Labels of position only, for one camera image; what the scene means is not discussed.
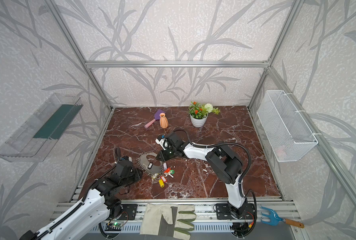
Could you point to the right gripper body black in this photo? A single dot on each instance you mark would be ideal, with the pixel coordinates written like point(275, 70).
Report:
point(165, 153)

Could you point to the left circuit board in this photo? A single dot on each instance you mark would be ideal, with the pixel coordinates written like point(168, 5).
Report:
point(114, 227)

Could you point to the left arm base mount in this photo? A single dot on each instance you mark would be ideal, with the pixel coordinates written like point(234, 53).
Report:
point(123, 212)

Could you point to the white wire mesh basket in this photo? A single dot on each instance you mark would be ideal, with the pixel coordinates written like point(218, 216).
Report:
point(287, 131)

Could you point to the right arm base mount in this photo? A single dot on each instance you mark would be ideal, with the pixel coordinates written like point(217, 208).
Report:
point(228, 212)

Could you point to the yellow key tag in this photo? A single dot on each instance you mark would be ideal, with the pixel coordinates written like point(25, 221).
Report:
point(161, 183)

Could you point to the beige green work glove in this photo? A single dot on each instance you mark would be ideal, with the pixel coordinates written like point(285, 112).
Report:
point(169, 220)

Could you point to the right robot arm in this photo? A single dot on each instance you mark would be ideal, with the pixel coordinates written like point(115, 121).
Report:
point(225, 162)

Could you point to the white pot artificial plant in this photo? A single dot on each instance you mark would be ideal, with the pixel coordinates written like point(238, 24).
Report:
point(200, 112)

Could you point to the clear plastic wall shelf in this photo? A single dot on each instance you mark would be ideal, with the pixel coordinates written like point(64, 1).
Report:
point(35, 139)

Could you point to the orange ribbed vase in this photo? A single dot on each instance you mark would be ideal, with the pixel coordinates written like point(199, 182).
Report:
point(163, 120)

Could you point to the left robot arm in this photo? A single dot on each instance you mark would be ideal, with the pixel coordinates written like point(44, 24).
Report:
point(98, 204)

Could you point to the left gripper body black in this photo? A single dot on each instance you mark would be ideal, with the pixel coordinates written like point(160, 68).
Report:
point(135, 174)

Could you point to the blue garden hand fork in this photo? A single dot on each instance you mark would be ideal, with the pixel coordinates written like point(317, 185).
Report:
point(274, 219)

